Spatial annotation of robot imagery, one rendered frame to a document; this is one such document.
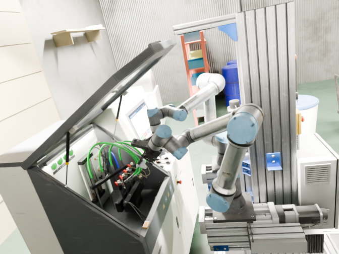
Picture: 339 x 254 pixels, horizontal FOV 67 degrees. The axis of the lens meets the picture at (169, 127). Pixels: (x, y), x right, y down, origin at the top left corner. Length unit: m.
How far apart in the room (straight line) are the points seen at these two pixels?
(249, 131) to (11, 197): 1.44
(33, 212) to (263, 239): 1.33
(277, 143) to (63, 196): 1.22
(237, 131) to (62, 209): 1.11
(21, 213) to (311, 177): 1.72
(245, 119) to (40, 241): 1.51
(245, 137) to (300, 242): 0.66
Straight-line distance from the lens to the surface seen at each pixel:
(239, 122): 1.03
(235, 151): 1.12
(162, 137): 1.26
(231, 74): 6.08
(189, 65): 5.17
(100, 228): 1.62
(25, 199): 1.80
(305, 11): 7.69
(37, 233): 1.94
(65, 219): 1.71
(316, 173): 1.60
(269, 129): 1.46
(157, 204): 1.79
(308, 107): 3.85
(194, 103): 1.59
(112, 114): 2.01
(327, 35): 7.91
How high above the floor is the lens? 2.01
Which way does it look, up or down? 20 degrees down
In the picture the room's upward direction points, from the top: 12 degrees counter-clockwise
